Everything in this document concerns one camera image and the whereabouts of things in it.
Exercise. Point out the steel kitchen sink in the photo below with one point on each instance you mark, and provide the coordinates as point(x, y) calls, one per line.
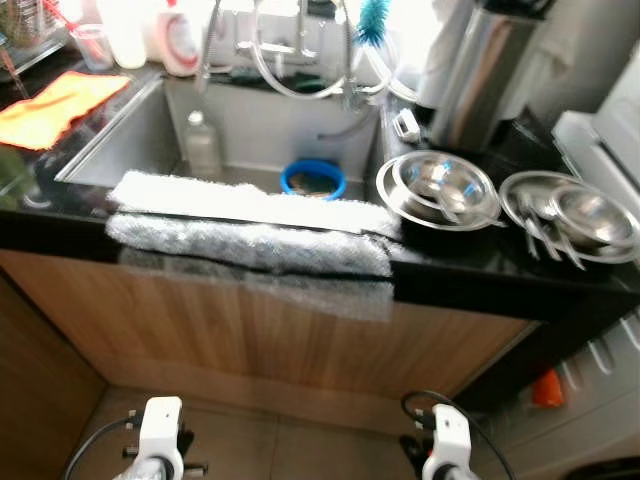
point(260, 130)

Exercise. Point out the wooden base cabinet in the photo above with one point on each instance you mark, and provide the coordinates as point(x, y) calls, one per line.
point(250, 340)

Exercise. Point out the small orange object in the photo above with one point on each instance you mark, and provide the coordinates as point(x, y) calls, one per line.
point(548, 390)

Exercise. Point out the grey drawer unit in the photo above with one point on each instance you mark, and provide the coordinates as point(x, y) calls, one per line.
point(590, 430)

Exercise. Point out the clear bubble wrap sheet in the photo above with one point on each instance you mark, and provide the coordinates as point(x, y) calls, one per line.
point(250, 245)

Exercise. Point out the steel spoon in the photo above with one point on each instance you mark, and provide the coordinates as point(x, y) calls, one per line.
point(550, 238)
point(573, 248)
point(448, 208)
point(530, 230)

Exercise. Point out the round steel plate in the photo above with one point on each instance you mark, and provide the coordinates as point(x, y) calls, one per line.
point(520, 185)
point(392, 195)

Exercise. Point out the blue plastic bowl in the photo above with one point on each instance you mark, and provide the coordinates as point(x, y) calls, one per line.
point(290, 185)

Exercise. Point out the clear small bottle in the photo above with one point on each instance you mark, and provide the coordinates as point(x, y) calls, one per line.
point(202, 150)

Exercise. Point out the small white plastic holder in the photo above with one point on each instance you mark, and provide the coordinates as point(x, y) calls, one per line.
point(406, 125)

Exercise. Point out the white appliance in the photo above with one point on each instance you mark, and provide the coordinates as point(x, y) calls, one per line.
point(600, 150)

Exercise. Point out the white water filter blue label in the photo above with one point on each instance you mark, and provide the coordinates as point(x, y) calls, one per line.
point(435, 80)

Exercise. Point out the orange cleaning cloth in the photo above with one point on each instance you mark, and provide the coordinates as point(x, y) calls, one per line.
point(55, 110)

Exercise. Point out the steel knife holder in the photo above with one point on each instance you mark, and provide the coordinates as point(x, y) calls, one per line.
point(485, 80)

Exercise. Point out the dark green sponge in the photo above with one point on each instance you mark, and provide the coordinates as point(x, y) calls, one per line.
point(322, 84)

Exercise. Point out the white plastic tube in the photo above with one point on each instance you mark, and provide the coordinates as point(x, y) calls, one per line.
point(262, 60)

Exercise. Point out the white red dish soap bottle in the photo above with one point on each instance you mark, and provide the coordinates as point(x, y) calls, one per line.
point(178, 45)

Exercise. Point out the clear plastic cup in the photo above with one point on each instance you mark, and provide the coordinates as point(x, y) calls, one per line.
point(95, 52)

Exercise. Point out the steel tap body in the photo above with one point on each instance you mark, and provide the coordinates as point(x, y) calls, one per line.
point(275, 48)

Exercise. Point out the translucent white bottle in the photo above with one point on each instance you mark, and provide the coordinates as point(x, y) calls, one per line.
point(122, 35)

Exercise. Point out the teal bottle brush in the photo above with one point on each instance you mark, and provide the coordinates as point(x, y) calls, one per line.
point(372, 22)

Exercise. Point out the red plastic utensil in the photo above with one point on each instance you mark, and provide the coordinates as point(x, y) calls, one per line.
point(70, 20)

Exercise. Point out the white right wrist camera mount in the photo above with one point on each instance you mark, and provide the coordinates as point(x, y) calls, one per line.
point(450, 435)

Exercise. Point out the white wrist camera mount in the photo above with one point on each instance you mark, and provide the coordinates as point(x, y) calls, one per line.
point(450, 435)
point(160, 425)

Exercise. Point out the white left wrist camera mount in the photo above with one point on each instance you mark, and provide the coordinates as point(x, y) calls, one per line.
point(160, 425)

